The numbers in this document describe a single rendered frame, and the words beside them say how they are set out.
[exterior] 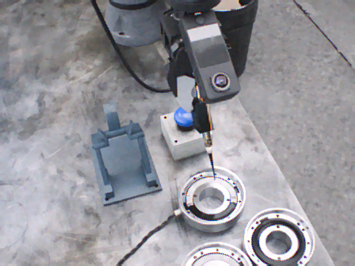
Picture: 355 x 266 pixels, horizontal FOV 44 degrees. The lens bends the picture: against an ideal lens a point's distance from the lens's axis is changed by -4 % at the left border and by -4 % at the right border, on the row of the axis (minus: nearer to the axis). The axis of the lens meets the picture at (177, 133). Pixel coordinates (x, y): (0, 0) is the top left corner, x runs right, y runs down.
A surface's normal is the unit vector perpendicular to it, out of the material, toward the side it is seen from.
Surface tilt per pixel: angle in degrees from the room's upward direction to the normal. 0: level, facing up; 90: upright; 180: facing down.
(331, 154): 0
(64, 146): 0
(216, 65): 32
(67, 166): 0
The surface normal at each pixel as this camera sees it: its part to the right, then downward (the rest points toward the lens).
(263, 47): -0.04, -0.62
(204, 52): 0.16, -0.15
